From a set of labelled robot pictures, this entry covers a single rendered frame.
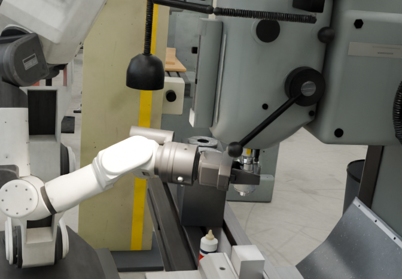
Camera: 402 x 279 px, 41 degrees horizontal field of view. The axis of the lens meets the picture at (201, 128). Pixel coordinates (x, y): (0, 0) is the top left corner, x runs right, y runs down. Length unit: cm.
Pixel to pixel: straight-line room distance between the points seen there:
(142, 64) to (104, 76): 181
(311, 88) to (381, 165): 45
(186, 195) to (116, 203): 158
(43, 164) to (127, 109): 127
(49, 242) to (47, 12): 87
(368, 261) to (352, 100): 46
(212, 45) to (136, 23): 175
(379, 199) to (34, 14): 91
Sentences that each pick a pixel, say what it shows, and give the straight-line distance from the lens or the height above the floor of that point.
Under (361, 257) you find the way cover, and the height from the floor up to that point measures 102.
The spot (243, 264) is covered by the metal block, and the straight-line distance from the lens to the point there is 111.
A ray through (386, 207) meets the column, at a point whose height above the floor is 114.
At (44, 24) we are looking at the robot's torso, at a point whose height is 149.
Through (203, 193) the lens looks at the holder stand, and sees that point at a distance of 148.
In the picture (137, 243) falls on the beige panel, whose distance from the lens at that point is 316.
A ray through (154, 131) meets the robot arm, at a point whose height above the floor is 129.
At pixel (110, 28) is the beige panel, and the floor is 129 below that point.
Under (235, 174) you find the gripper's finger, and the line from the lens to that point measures 111.
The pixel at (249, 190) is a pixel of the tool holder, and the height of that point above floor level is 121.
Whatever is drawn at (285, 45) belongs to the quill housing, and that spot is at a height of 152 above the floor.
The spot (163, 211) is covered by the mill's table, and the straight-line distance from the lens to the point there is 159.
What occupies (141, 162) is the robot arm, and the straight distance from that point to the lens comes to 111.
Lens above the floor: 165
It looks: 17 degrees down
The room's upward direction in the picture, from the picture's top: 6 degrees clockwise
